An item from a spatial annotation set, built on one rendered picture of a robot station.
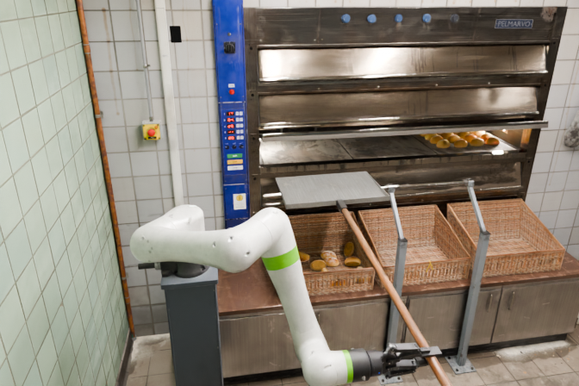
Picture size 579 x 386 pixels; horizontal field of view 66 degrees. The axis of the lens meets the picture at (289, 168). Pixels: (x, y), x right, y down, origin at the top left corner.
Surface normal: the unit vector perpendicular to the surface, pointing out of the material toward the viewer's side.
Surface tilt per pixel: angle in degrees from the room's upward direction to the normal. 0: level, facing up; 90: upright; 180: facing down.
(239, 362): 90
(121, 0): 90
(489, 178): 70
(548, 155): 90
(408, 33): 90
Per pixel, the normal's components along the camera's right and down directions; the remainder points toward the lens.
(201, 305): 0.17, 0.37
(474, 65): 0.15, 0.03
